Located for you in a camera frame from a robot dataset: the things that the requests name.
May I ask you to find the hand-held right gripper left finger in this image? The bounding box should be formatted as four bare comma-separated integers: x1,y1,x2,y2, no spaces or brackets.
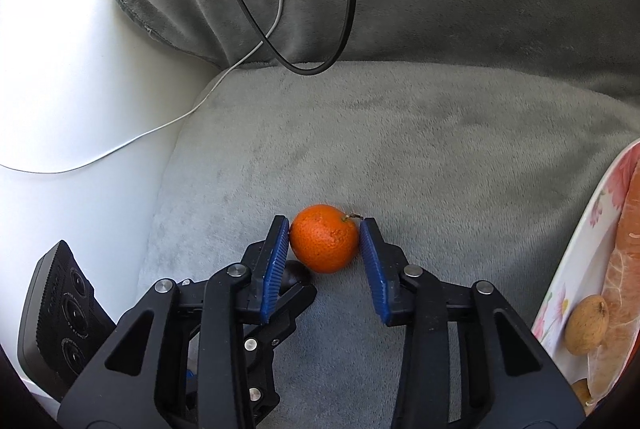
57,215,291,429

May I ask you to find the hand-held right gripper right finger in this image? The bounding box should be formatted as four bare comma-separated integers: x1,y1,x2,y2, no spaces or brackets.
359,217,586,429

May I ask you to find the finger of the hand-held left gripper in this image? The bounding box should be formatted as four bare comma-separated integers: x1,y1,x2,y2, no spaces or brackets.
242,284,319,416

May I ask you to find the tangerine with stem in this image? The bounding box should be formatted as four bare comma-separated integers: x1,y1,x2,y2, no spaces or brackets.
290,204,365,275

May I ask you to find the white floral plate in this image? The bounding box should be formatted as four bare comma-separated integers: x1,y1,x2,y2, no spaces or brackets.
530,144,640,416

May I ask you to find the peeled pomelo segment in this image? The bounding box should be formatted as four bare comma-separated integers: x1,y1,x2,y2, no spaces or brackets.
585,164,640,402

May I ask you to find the white cable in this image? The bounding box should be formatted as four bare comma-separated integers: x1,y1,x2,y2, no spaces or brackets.
0,0,284,174

